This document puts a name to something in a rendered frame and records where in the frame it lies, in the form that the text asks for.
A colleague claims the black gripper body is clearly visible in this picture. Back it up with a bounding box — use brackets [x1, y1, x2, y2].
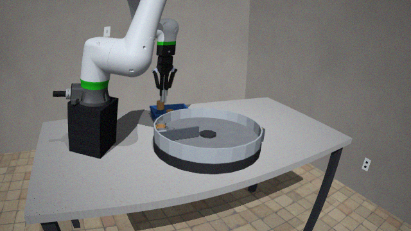
[156, 56, 173, 74]

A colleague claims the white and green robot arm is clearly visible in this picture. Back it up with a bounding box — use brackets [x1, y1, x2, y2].
[53, 0, 179, 107]

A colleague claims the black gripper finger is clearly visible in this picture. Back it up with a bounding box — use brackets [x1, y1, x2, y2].
[152, 68, 165, 102]
[163, 67, 177, 103]

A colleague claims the blue crate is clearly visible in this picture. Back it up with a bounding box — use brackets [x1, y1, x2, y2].
[150, 103, 188, 123]

